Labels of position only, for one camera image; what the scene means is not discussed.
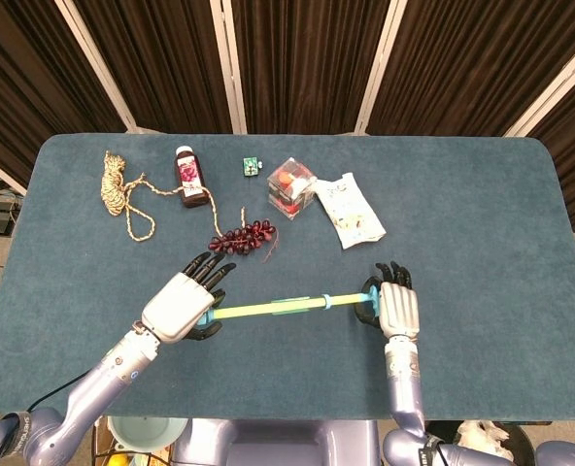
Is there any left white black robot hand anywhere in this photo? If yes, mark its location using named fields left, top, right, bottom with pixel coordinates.
left=140, top=250, right=238, bottom=345

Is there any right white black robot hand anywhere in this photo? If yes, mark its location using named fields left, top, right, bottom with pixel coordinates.
left=354, top=261, right=421, bottom=341

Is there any yellow-blue plastic toy syringe plunger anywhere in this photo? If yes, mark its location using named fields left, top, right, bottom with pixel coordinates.
left=328, top=283, right=384, bottom=316

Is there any green plastic water squirter tube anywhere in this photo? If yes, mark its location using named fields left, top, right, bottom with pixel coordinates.
left=202, top=293, right=331, bottom=324

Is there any dark red grape bunch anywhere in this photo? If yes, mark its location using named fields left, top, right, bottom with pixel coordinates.
left=209, top=207, right=278, bottom=257

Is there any blue felt table cover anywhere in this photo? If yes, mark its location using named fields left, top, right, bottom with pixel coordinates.
left=0, top=133, right=575, bottom=421

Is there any white snack pouch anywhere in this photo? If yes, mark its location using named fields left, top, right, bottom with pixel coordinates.
left=311, top=172, right=388, bottom=250

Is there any dark juice bottle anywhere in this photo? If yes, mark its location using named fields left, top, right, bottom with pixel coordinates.
left=173, top=146, right=210, bottom=209

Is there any light blue plastic bowl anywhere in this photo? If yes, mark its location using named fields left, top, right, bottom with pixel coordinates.
left=106, top=416, right=190, bottom=457

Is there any crumpled white bag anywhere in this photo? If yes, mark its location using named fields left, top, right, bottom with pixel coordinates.
left=455, top=419, right=512, bottom=457

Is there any clear plastic toy box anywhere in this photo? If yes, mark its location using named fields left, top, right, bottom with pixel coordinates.
left=266, top=156, right=318, bottom=222

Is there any purple robot torso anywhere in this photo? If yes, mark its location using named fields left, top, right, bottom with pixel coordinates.
left=170, top=416, right=381, bottom=466

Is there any black waste bin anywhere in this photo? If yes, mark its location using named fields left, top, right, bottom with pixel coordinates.
left=425, top=419, right=536, bottom=466

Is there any thin reddish string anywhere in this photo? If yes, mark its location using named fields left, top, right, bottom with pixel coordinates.
left=261, top=227, right=282, bottom=264

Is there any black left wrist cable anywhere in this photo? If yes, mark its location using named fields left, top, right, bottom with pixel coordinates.
left=24, top=368, right=94, bottom=414

